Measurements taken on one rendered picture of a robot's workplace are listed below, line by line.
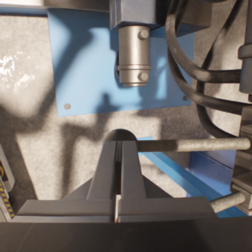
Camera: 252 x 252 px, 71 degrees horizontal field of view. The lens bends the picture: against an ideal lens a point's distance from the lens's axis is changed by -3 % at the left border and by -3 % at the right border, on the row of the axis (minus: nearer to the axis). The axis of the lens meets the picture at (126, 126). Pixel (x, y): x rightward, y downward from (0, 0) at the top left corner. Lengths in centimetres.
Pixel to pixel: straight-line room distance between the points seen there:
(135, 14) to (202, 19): 21
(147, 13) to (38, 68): 67
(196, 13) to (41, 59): 77
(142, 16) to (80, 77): 49
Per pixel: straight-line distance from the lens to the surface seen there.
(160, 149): 18
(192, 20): 64
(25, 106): 111
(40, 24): 112
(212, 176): 144
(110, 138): 17
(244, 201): 24
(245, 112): 26
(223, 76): 32
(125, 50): 62
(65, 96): 97
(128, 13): 60
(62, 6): 99
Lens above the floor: 108
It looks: 65 degrees down
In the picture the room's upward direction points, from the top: 124 degrees clockwise
